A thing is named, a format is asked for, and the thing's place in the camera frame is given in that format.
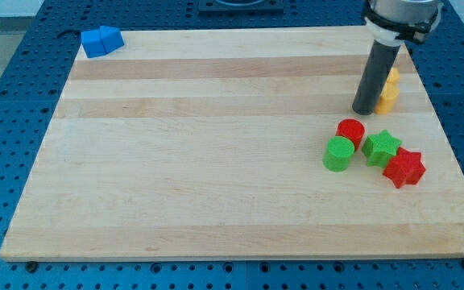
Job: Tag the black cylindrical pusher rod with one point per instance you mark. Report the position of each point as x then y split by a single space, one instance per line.
374 77

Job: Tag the blue cube block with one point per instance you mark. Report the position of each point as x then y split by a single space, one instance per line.
92 43

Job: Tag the blue pentagon block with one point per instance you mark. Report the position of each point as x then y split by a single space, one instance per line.
111 38

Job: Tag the wooden board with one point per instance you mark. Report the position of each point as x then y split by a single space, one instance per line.
208 145

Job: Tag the green cylinder block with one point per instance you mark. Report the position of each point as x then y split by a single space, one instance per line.
338 154

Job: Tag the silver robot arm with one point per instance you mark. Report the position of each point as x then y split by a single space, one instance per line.
392 22

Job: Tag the yellow block behind rod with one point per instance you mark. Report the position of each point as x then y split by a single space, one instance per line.
393 76

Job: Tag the yellow cylinder block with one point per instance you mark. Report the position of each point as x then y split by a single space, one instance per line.
387 100

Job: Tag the green star block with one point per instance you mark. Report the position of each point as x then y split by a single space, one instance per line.
380 148

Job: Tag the red star block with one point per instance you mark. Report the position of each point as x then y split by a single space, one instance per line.
405 168

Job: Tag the red cylinder block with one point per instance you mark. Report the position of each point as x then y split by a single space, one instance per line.
351 129

